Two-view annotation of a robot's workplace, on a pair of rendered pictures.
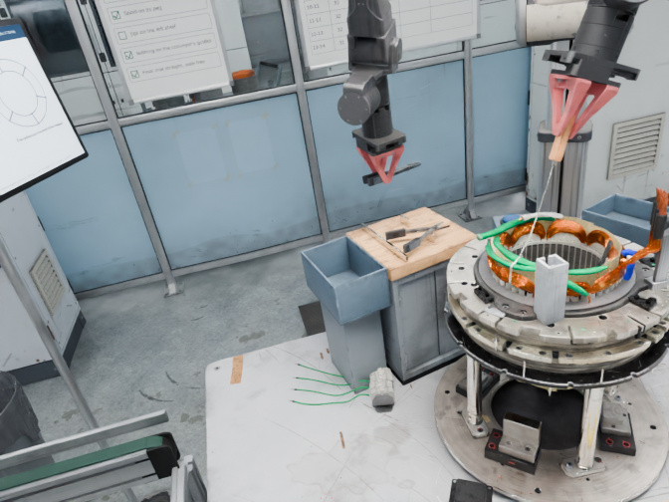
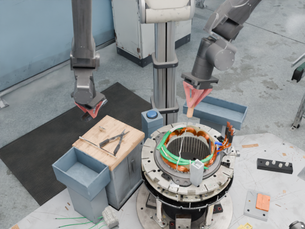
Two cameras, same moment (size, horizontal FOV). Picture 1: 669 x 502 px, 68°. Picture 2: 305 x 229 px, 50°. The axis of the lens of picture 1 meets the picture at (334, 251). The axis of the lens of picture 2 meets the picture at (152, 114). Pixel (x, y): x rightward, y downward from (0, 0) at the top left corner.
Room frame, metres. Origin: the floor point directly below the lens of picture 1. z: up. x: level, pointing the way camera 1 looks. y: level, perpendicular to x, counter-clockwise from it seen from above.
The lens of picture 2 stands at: (0.09, 0.19, 1.94)
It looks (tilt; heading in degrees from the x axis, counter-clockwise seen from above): 42 degrees down; 326
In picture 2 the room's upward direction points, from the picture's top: 2 degrees counter-clockwise
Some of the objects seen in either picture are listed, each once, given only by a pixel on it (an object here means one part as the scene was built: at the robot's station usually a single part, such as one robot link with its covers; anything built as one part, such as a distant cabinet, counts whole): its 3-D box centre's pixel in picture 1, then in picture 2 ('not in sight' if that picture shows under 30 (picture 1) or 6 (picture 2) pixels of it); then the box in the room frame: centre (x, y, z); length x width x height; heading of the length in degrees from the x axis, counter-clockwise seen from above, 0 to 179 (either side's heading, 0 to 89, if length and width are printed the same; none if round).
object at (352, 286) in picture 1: (350, 319); (86, 189); (0.84, -0.01, 0.92); 0.17 x 0.11 x 0.28; 20
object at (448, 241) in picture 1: (409, 240); (109, 141); (0.89, -0.15, 1.05); 0.20 x 0.19 x 0.02; 110
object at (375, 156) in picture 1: (381, 158); (90, 106); (0.92, -0.12, 1.22); 0.07 x 0.07 x 0.09; 20
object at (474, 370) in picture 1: (474, 379); (159, 205); (0.63, -0.20, 0.91); 0.02 x 0.02 x 0.21
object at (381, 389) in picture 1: (381, 385); (109, 216); (0.76, -0.05, 0.80); 0.10 x 0.05 x 0.04; 173
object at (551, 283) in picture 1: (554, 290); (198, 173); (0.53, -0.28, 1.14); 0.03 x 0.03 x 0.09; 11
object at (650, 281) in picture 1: (662, 250); (229, 141); (0.56, -0.44, 1.15); 0.03 x 0.02 x 0.12; 93
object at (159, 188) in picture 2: (460, 307); (153, 181); (0.64, -0.18, 1.06); 0.09 x 0.04 x 0.01; 11
